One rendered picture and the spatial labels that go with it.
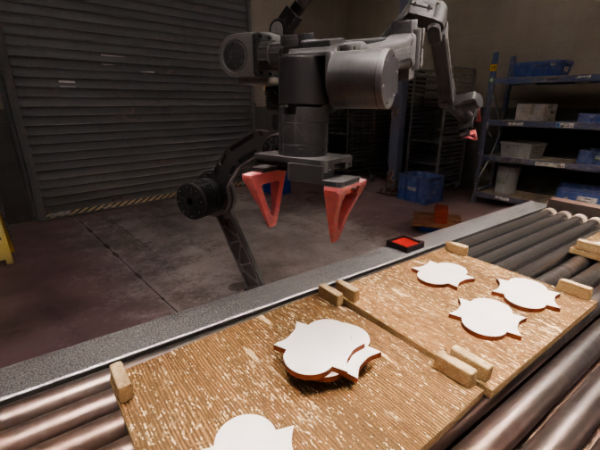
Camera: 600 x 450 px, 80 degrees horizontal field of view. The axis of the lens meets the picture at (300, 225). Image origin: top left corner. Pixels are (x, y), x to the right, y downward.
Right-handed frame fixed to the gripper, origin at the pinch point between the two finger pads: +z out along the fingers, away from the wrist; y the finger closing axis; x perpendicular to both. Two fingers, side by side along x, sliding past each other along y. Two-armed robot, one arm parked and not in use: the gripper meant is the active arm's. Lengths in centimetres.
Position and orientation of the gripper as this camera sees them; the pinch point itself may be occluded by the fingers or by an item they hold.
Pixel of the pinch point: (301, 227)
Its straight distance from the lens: 45.6
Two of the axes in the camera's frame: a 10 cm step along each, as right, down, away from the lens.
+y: -8.2, -1.9, 5.4
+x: -5.7, 2.5, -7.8
